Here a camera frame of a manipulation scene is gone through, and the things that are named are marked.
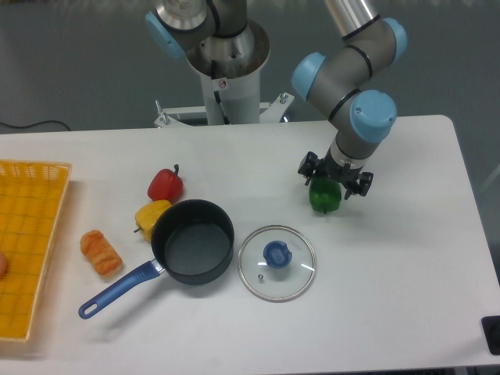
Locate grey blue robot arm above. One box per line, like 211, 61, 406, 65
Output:
145, 1, 407, 196

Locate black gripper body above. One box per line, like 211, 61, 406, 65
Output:
316, 154, 362, 183

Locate glass lid blue knob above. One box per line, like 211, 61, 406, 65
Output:
237, 225, 317, 303

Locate black saucepan blue handle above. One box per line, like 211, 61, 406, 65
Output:
78, 199, 234, 320

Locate red bell pepper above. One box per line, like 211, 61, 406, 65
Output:
147, 164, 184, 203

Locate black device at table corner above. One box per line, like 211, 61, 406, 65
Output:
481, 316, 500, 355

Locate black floor cable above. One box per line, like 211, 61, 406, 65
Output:
0, 120, 72, 131

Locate yellow woven basket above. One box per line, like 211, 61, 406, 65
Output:
1, 159, 72, 342

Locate yellow bell pepper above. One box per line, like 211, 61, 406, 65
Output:
134, 200, 172, 243

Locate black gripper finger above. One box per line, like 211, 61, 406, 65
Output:
298, 152, 323, 186
341, 172, 373, 200

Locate green bell pepper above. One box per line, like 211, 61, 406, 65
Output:
309, 177, 341, 213

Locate orange bread roll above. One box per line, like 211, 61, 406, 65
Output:
80, 230, 123, 278

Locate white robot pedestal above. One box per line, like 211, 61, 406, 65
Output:
155, 20, 295, 128

